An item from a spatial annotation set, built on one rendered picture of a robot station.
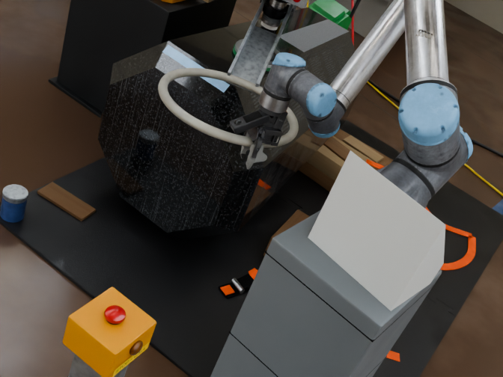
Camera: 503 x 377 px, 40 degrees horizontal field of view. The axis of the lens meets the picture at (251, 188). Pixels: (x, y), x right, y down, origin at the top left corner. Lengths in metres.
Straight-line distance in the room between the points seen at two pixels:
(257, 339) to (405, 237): 0.62
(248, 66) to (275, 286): 0.93
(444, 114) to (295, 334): 0.78
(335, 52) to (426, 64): 1.53
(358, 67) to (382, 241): 0.55
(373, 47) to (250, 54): 0.66
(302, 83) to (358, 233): 0.45
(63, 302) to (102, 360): 1.49
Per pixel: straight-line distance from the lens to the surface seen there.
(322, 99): 1.95
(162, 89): 2.26
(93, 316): 1.33
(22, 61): 4.18
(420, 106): 1.82
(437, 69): 1.93
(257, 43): 2.74
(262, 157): 2.15
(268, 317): 2.15
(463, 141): 2.00
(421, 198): 1.94
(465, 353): 3.40
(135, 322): 1.34
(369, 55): 2.16
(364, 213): 1.91
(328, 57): 3.34
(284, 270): 2.02
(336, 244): 2.00
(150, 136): 2.93
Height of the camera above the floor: 2.08
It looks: 35 degrees down
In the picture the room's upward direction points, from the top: 22 degrees clockwise
